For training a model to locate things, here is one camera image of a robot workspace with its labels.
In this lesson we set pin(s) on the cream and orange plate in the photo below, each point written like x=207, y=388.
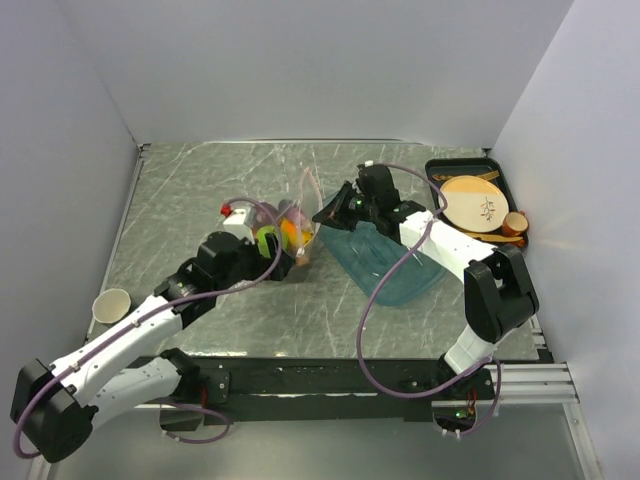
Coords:
x=473, y=204

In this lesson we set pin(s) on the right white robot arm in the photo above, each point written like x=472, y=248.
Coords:
x=499, y=295

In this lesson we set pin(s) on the teal transparent food tray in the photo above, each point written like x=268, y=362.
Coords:
x=366, y=256

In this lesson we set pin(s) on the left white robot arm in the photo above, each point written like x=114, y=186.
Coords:
x=100, y=360

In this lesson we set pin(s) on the aluminium rail frame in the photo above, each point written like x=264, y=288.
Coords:
x=456, y=420

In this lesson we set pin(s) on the green paper cup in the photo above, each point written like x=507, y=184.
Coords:
x=111, y=306

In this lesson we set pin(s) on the small brown ceramic cup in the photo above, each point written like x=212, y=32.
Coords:
x=514, y=224

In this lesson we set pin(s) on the orange mango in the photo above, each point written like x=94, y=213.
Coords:
x=297, y=238

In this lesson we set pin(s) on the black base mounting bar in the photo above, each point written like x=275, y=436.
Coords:
x=286, y=389

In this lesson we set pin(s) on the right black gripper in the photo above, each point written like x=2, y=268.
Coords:
x=334, y=213

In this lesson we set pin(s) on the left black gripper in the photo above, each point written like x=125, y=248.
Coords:
x=263, y=264

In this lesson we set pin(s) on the green apple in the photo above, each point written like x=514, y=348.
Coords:
x=264, y=234

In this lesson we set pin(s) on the wooden fork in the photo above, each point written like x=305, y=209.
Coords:
x=488, y=176

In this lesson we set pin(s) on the black serving tray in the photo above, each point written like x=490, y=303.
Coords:
x=472, y=167

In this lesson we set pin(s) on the clear zip top bag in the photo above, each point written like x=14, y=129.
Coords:
x=307, y=195

